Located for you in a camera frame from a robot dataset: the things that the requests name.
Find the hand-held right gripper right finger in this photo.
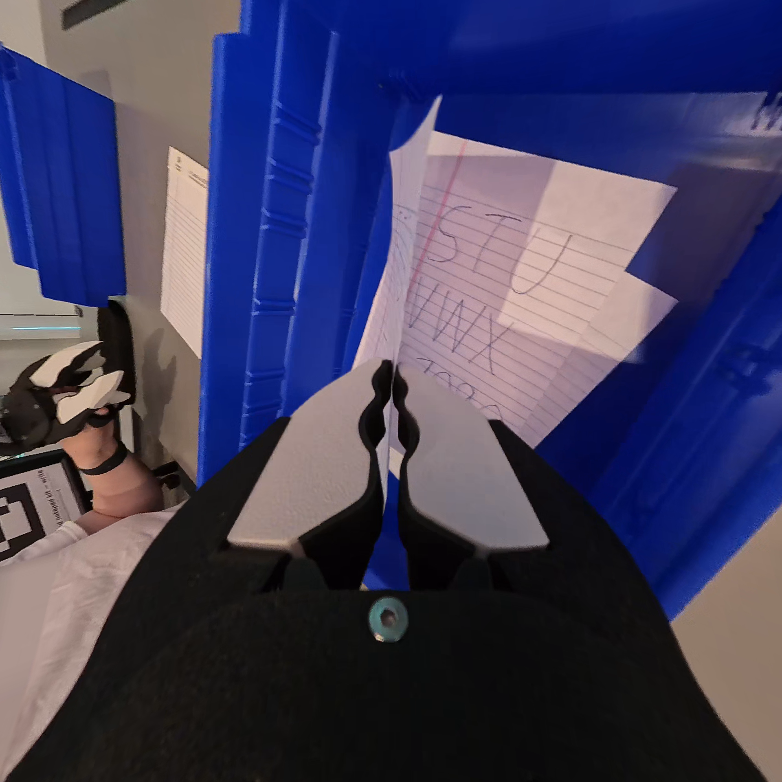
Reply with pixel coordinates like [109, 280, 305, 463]
[395, 365, 550, 591]

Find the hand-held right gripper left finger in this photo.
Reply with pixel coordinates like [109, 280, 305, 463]
[226, 358, 393, 591]

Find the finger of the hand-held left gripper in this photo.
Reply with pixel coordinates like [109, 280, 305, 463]
[31, 341, 106, 389]
[54, 369, 133, 423]

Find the white lined notepad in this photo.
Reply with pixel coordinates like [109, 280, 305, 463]
[160, 145, 210, 360]

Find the handwritten lined paper sheet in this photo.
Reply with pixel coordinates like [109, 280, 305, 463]
[400, 131, 679, 392]
[353, 97, 444, 483]

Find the blue plastic bin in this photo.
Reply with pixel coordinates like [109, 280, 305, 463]
[0, 46, 128, 308]
[198, 0, 782, 622]

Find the person's left forearm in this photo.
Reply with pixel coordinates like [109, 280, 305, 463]
[61, 455, 166, 536]

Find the person's left hand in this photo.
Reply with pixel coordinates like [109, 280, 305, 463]
[64, 420, 124, 469]

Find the black wristband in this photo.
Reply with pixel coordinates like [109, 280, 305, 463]
[78, 441, 130, 477]

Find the black framed code sign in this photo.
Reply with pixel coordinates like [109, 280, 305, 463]
[0, 449, 94, 563]

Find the person's white shirt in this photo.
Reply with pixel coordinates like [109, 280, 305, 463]
[0, 502, 205, 762]

